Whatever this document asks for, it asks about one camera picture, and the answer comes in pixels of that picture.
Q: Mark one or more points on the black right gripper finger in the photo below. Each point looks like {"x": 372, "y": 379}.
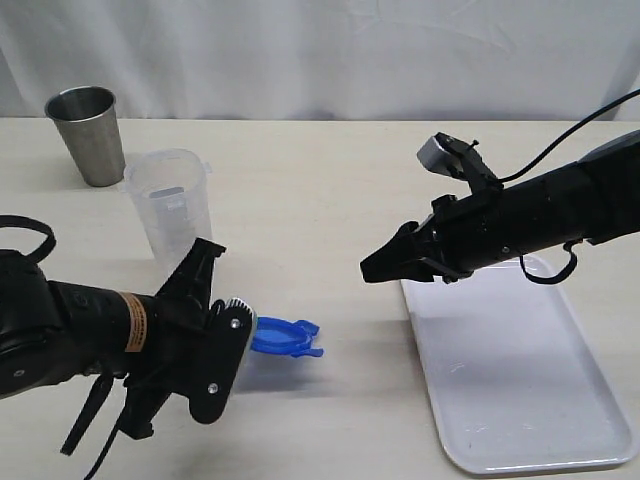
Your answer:
{"x": 399, "y": 253}
{"x": 421, "y": 270}

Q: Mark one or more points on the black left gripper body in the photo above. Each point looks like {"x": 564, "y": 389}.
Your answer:
{"x": 177, "y": 334}

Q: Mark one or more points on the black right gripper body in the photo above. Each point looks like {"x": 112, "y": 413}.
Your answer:
{"x": 461, "y": 236}

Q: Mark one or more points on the blue four-tab container lid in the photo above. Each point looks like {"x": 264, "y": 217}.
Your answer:
{"x": 275, "y": 336}

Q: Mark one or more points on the clear plastic container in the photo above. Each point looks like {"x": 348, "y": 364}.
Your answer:
{"x": 168, "y": 189}

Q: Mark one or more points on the stainless steel cup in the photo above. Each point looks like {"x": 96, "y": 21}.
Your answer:
{"x": 86, "y": 120}

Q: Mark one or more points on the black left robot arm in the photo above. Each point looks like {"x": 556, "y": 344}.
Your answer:
{"x": 52, "y": 331}

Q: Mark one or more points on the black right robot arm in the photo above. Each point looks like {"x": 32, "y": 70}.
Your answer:
{"x": 594, "y": 199}

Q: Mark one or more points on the white plastic tray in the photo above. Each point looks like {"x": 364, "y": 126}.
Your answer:
{"x": 513, "y": 385}

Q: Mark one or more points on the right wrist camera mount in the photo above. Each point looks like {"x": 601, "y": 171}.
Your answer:
{"x": 449, "y": 156}

